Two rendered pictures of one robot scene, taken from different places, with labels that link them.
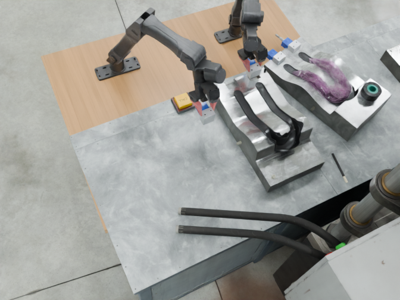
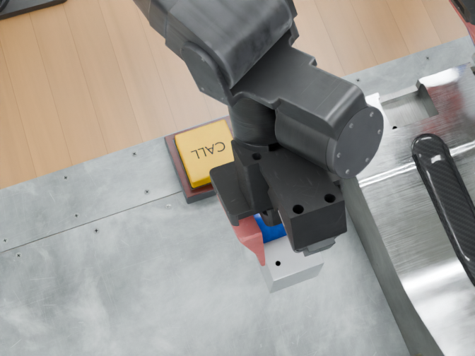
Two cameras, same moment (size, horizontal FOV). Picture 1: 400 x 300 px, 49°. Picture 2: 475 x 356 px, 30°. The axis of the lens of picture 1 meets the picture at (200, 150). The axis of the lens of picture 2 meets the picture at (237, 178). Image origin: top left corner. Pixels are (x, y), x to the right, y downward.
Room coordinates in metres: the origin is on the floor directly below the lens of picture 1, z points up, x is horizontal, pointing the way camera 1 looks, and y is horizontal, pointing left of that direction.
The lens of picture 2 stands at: (0.73, -0.01, 1.73)
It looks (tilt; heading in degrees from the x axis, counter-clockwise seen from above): 69 degrees down; 12
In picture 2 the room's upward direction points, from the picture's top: 2 degrees clockwise
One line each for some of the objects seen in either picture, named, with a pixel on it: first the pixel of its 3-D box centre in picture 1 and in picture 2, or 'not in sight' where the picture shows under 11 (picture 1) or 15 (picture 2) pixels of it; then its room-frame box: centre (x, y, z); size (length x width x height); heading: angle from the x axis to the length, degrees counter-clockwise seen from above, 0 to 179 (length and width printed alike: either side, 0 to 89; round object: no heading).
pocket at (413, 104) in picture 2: (231, 86); (403, 111); (1.17, -0.10, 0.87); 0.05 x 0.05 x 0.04; 33
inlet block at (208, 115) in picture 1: (202, 106); (271, 215); (1.00, 0.02, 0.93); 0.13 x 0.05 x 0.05; 34
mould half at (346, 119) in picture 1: (324, 82); not in sight; (1.28, -0.51, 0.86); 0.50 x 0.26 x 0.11; 51
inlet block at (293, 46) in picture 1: (286, 42); not in sight; (1.48, -0.33, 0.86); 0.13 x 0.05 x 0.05; 51
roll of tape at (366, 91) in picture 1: (371, 91); not in sight; (1.20, -0.69, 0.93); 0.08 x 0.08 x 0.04
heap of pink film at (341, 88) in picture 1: (325, 77); not in sight; (1.27, -0.51, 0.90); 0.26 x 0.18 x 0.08; 51
